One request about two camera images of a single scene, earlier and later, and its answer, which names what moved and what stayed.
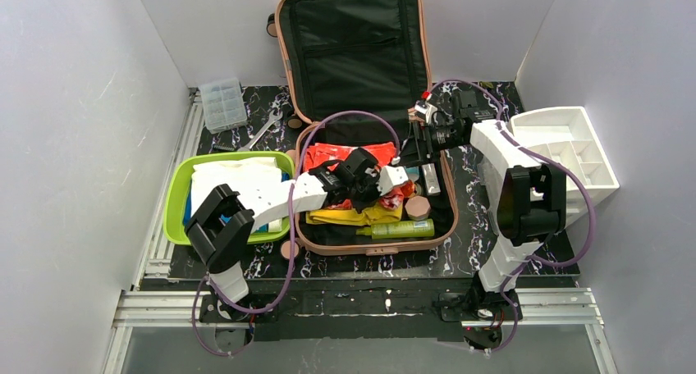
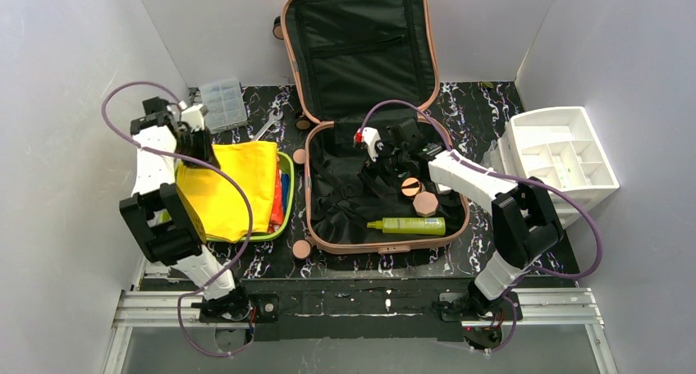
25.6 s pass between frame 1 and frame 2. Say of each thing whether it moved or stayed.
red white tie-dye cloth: moved
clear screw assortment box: stayed
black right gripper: moved
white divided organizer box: stayed
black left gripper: moved
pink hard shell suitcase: stayed
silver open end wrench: stayed
